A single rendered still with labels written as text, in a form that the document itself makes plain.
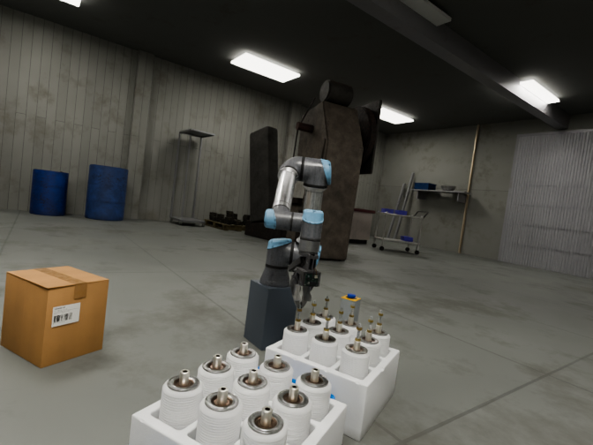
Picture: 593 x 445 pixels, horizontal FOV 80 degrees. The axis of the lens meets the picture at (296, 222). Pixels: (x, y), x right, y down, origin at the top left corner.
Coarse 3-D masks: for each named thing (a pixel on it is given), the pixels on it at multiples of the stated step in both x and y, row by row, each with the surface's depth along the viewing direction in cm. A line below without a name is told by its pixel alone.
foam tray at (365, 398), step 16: (272, 352) 128; (288, 352) 127; (304, 368) 121; (320, 368) 118; (336, 368) 121; (384, 368) 125; (336, 384) 115; (352, 384) 112; (368, 384) 111; (384, 384) 128; (336, 400) 115; (352, 400) 112; (368, 400) 113; (384, 400) 132; (352, 416) 112; (368, 416) 116; (352, 432) 112
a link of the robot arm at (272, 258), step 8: (272, 240) 176; (280, 240) 174; (288, 240) 175; (272, 248) 174; (280, 248) 173; (288, 248) 174; (272, 256) 174; (280, 256) 174; (288, 256) 173; (272, 264) 174; (280, 264) 174; (288, 264) 177
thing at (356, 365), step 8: (344, 352) 118; (352, 352) 117; (368, 352) 119; (344, 360) 118; (352, 360) 116; (360, 360) 116; (368, 360) 117; (344, 368) 118; (352, 368) 116; (360, 368) 116; (368, 368) 119; (352, 376) 116; (360, 376) 116
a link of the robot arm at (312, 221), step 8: (304, 216) 127; (312, 216) 125; (320, 216) 126; (304, 224) 126; (312, 224) 125; (320, 224) 127; (304, 232) 126; (312, 232) 125; (320, 232) 127; (312, 240) 126
